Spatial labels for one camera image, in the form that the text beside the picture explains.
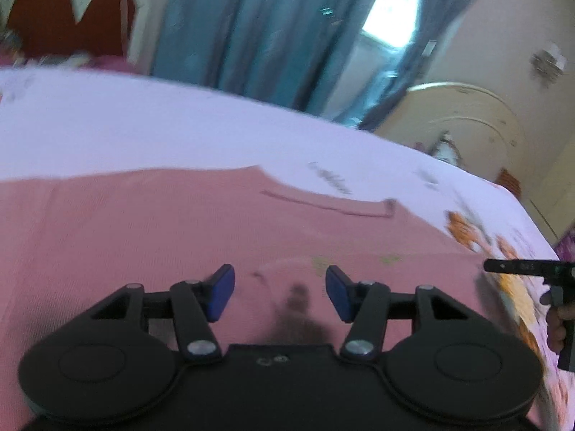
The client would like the floral bed sheet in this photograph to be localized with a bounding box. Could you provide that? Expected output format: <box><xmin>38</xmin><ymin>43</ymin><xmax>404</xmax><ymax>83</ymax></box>
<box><xmin>0</xmin><ymin>66</ymin><xmax>563</xmax><ymax>431</ymax></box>

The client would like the purple patterned panel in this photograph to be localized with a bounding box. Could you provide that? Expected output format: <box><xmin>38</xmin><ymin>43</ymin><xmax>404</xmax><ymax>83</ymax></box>
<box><xmin>554</xmin><ymin>228</ymin><xmax>575</xmax><ymax>262</ymax></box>

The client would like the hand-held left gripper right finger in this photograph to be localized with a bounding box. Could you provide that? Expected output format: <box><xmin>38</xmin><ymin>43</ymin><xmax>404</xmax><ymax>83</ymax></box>
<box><xmin>325</xmin><ymin>264</ymin><xmax>469</xmax><ymax>363</ymax></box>

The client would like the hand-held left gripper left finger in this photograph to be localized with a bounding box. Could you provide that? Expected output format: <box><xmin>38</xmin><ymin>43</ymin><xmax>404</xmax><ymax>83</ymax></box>
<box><xmin>90</xmin><ymin>264</ymin><xmax>236</xmax><ymax>363</ymax></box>

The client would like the orange patterned cloth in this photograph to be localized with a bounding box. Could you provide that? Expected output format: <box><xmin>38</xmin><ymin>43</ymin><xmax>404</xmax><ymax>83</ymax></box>
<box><xmin>496</xmin><ymin>168</ymin><xmax>524</xmax><ymax>196</ymax></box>

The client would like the pink pillow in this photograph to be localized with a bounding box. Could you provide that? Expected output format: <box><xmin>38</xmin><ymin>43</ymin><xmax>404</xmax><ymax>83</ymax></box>
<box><xmin>0</xmin><ymin>51</ymin><xmax>138</xmax><ymax>73</ymax></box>

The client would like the white ornate cushion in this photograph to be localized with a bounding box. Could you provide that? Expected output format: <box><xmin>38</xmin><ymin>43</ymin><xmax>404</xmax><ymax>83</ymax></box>
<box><xmin>432</xmin><ymin>131</ymin><xmax>463</xmax><ymax>167</ymax></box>

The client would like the cream panelled cabinet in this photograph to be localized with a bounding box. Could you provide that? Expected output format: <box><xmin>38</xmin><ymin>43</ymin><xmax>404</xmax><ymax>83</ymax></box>
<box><xmin>523</xmin><ymin>141</ymin><xmax>575</xmax><ymax>240</ymax></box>

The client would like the tied blue curtain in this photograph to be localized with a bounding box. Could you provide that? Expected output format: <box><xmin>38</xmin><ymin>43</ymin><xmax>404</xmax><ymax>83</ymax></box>
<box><xmin>358</xmin><ymin>0</ymin><xmax>491</xmax><ymax>132</ymax></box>

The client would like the cream arched footboard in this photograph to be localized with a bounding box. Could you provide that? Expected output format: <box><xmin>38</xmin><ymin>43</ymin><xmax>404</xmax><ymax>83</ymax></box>
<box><xmin>374</xmin><ymin>81</ymin><xmax>536</xmax><ymax>199</ymax></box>

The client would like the wide blue curtain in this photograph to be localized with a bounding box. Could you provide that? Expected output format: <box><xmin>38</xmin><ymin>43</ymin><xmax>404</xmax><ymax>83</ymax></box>
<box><xmin>149</xmin><ymin>0</ymin><xmax>392</xmax><ymax>114</ymax></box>

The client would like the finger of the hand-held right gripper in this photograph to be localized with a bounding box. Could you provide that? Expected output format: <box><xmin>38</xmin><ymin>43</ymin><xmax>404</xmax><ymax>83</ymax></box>
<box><xmin>484</xmin><ymin>258</ymin><xmax>560</xmax><ymax>275</ymax></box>

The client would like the pink ribbed garment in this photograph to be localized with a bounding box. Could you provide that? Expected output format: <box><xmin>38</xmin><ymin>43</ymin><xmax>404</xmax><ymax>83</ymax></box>
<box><xmin>0</xmin><ymin>166</ymin><xmax>495</xmax><ymax>431</ymax></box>

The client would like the person's right hand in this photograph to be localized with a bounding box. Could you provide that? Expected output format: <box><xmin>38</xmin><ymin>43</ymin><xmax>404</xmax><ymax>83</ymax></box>
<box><xmin>545</xmin><ymin>303</ymin><xmax>575</xmax><ymax>353</ymax></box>

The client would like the wall lamp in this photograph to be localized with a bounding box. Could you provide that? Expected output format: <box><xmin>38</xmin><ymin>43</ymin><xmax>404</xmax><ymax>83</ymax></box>
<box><xmin>530</xmin><ymin>42</ymin><xmax>568</xmax><ymax>87</ymax></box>

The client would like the red headboard with white frame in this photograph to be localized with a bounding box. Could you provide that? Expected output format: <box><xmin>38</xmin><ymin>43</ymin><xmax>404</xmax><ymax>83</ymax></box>
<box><xmin>0</xmin><ymin>0</ymin><xmax>168</xmax><ymax>75</ymax></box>

